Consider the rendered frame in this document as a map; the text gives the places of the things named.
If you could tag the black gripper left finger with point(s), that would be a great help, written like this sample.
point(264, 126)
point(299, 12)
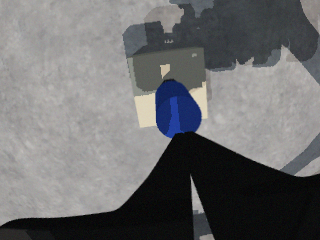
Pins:
point(160, 209)

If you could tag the dark blue cylinder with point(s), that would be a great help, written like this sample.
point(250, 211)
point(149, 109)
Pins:
point(176, 110)

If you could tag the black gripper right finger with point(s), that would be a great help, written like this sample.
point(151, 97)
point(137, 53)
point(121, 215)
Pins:
point(244, 200)

